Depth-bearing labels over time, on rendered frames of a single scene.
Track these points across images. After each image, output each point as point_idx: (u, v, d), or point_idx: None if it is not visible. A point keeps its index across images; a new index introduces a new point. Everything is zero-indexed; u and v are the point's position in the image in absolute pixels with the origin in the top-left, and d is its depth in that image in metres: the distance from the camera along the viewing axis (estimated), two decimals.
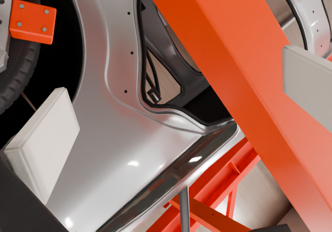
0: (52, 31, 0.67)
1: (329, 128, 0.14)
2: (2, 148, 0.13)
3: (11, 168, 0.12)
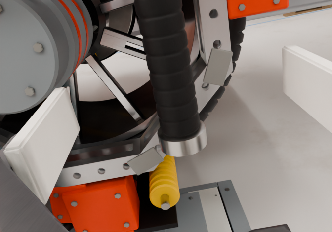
0: None
1: (329, 128, 0.14)
2: (2, 148, 0.13)
3: (11, 168, 0.12)
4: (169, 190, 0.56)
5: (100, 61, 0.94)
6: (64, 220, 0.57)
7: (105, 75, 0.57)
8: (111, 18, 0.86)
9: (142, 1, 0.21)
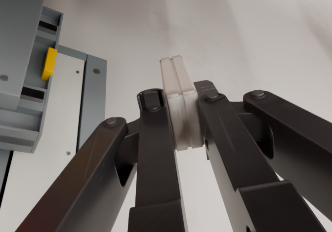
0: None
1: (185, 129, 0.16)
2: None
3: (168, 113, 0.14)
4: None
5: None
6: None
7: None
8: None
9: None
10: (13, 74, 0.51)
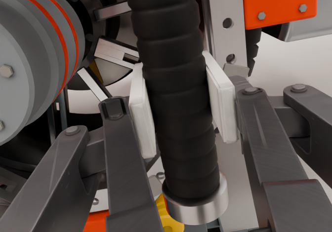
0: None
1: (217, 125, 0.16)
2: None
3: (133, 121, 0.14)
4: (172, 221, 0.49)
5: (106, 86, 0.71)
6: None
7: (100, 91, 0.50)
8: (122, 30, 0.62)
9: (142, 16, 0.14)
10: None
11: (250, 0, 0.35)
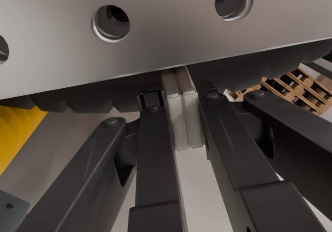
0: None
1: (186, 129, 0.16)
2: None
3: (168, 113, 0.14)
4: None
5: None
6: None
7: None
8: None
9: None
10: None
11: None
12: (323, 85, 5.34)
